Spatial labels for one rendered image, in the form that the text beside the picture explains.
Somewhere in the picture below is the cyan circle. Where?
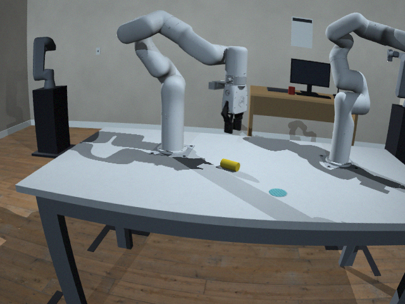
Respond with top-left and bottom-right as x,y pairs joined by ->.
269,188 -> 287,197

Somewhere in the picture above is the yellow cylinder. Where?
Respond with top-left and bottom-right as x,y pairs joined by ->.
220,158 -> 240,172

